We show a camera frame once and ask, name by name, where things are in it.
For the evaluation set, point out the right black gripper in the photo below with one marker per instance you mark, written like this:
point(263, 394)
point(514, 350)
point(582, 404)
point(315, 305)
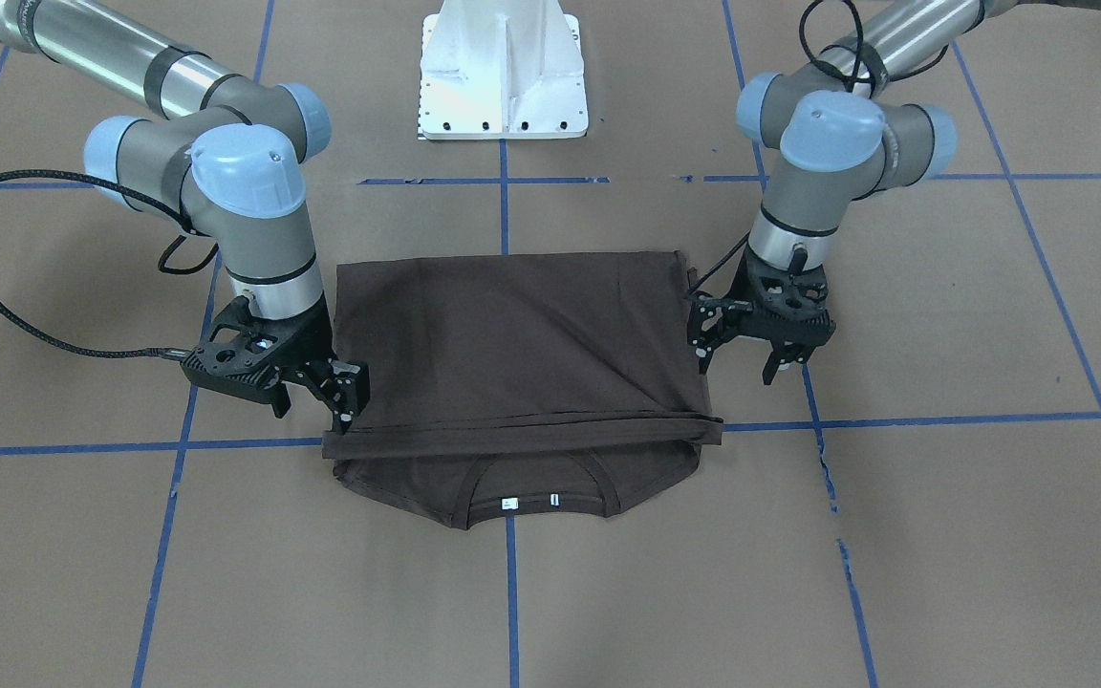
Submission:
point(311, 343)

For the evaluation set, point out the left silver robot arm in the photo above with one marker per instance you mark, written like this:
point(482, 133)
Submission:
point(837, 144)

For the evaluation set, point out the brown t-shirt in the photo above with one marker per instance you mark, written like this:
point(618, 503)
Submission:
point(518, 385)

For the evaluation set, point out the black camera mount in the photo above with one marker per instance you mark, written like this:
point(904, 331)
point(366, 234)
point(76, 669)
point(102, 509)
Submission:
point(790, 307)
point(220, 362)

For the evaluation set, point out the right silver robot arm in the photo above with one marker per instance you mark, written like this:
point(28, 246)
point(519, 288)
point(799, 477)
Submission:
point(220, 156)

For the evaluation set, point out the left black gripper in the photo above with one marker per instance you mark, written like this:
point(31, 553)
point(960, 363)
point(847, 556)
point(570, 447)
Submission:
point(738, 311)

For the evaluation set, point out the white pedestal column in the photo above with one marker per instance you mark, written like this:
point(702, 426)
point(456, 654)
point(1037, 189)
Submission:
point(502, 70)

